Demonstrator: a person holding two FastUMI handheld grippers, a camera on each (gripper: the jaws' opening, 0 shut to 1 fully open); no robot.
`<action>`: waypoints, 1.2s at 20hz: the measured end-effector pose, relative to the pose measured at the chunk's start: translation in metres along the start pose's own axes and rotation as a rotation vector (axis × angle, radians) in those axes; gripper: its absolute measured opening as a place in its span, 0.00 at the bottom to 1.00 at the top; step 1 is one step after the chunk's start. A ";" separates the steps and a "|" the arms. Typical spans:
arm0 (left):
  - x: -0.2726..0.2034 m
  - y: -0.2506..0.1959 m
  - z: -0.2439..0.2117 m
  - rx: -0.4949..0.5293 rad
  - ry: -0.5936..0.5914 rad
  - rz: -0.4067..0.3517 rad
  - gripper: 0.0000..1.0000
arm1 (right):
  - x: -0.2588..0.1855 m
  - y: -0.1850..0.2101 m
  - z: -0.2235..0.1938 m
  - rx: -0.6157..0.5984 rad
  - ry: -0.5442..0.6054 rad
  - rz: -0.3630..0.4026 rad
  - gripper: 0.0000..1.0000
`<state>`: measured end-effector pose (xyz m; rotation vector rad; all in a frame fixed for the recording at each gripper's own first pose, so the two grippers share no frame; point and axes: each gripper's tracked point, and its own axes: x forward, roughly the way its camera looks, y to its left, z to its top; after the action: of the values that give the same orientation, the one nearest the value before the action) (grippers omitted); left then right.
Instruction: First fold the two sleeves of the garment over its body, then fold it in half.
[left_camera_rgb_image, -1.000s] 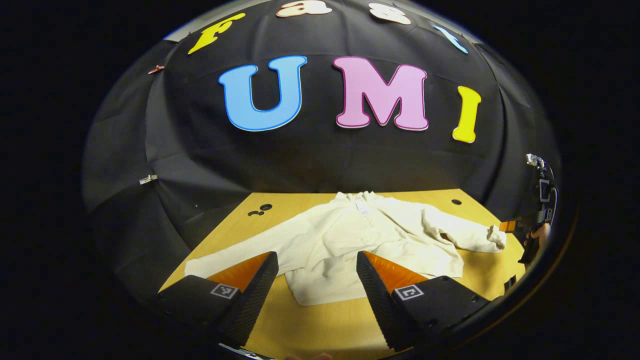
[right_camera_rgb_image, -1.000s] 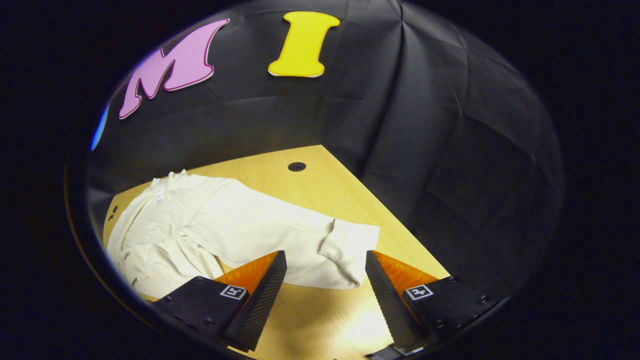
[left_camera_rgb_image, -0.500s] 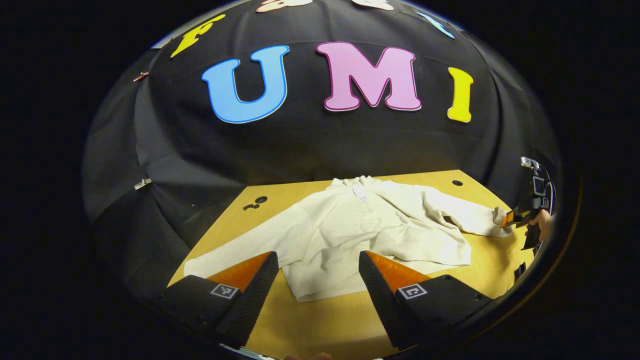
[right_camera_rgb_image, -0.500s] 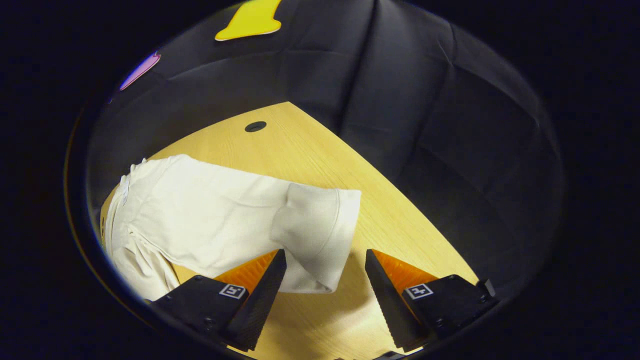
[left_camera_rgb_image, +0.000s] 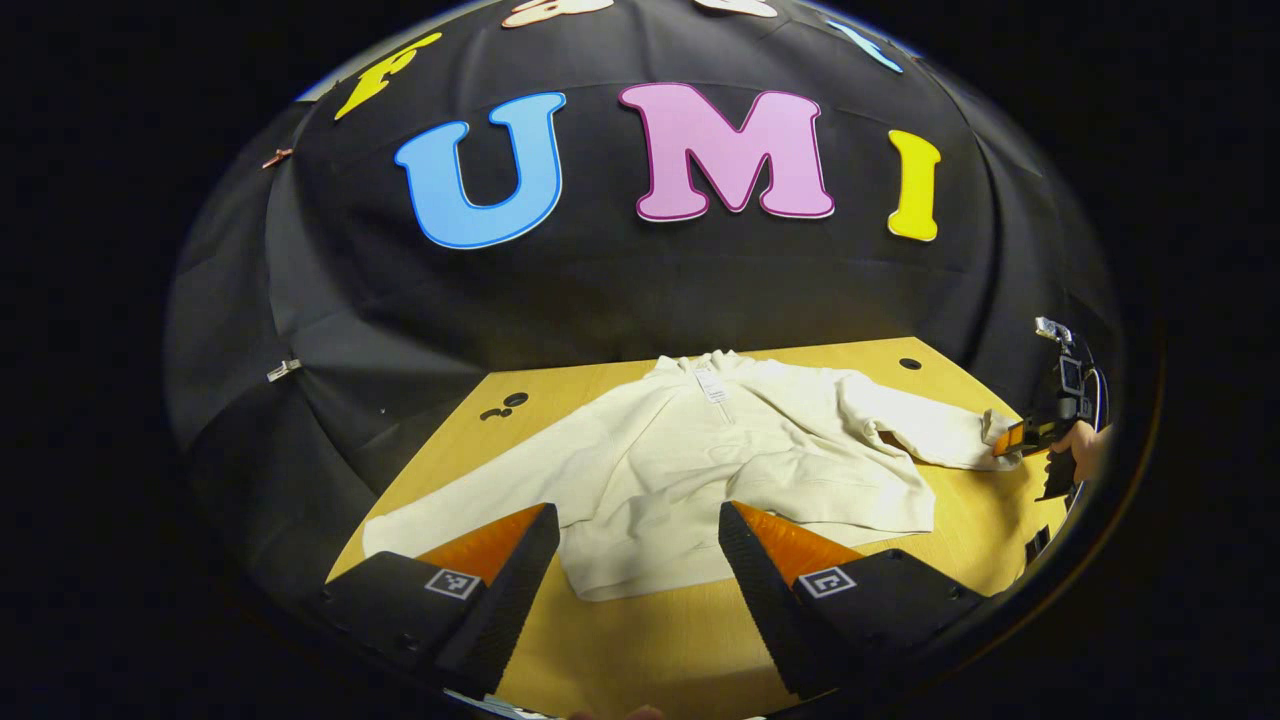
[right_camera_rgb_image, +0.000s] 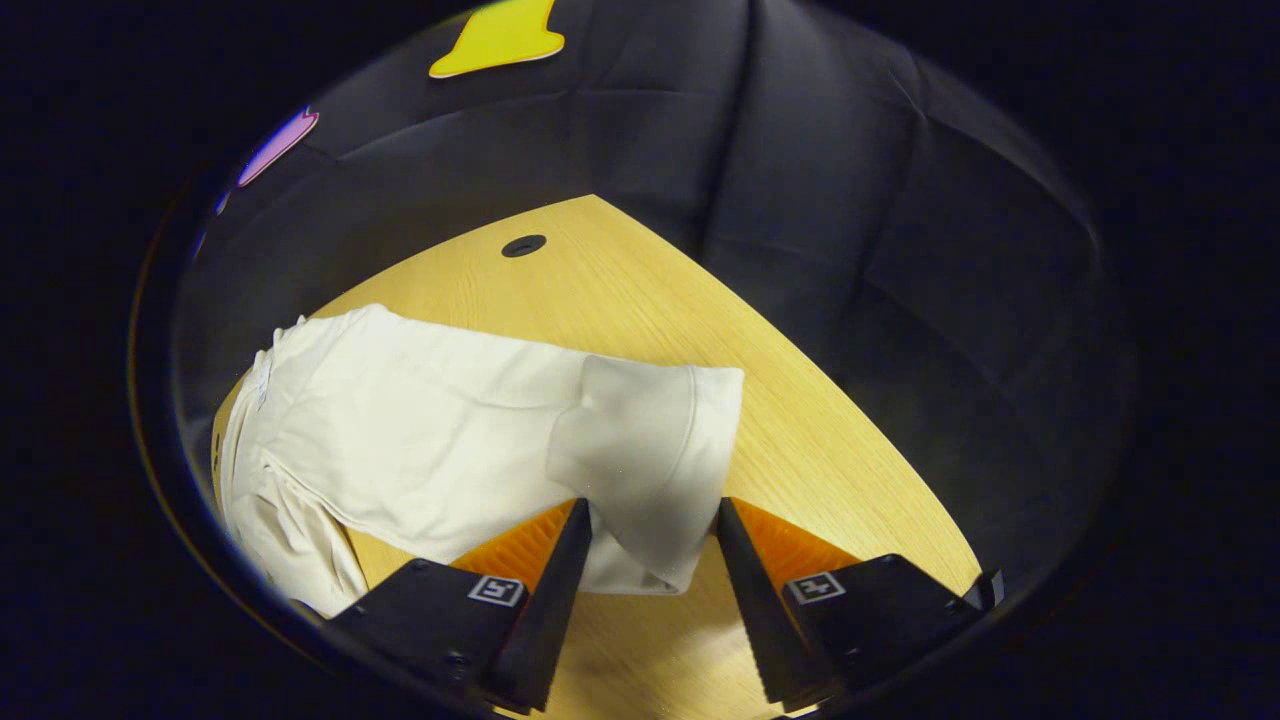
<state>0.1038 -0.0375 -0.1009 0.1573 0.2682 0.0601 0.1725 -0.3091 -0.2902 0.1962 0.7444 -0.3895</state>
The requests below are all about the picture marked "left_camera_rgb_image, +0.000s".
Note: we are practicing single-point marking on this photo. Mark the silver cloth clip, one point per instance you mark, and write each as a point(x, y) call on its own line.
point(284, 370)

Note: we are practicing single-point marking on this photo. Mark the red cloth clip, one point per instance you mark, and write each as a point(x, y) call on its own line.
point(278, 158)

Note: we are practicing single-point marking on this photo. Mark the black backdrop cloth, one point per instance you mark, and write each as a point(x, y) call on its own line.
point(620, 300)

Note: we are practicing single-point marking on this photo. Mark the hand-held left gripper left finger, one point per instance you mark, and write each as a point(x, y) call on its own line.
point(515, 600)

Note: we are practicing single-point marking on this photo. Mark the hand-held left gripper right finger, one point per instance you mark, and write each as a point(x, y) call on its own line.
point(755, 600)

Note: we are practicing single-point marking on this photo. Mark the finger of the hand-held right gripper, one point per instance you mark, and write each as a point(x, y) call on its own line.
point(1010, 440)

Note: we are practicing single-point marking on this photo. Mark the white sweater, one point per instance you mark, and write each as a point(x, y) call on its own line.
point(680, 470)

